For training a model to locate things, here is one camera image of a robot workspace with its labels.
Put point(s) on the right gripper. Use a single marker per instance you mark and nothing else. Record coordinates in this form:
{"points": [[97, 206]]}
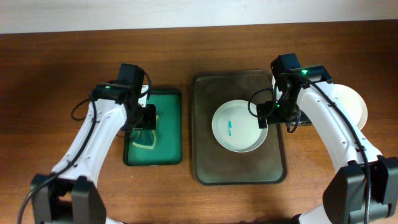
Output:
{"points": [[298, 119]]}

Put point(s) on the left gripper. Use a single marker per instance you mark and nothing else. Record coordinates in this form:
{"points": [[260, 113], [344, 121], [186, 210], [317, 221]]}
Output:
{"points": [[150, 123]]}

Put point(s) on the green yellow sponge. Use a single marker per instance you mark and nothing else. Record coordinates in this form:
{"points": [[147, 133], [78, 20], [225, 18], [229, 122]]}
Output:
{"points": [[144, 138]]}

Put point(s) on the white plate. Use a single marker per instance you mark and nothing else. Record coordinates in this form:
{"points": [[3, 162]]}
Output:
{"points": [[348, 98], [361, 111]]}

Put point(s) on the grey plate with stain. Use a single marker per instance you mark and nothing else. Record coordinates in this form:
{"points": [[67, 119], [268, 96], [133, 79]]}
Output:
{"points": [[235, 128]]}

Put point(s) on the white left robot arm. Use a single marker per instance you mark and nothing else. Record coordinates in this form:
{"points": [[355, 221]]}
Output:
{"points": [[69, 193]]}

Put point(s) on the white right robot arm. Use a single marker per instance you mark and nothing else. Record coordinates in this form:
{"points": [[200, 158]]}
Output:
{"points": [[364, 188]]}

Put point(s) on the green plastic tray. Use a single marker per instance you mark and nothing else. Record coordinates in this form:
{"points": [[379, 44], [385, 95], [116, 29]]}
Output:
{"points": [[168, 150]]}

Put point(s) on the brown serving tray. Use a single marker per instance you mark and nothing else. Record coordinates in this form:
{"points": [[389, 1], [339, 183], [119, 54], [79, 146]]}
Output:
{"points": [[212, 163]]}

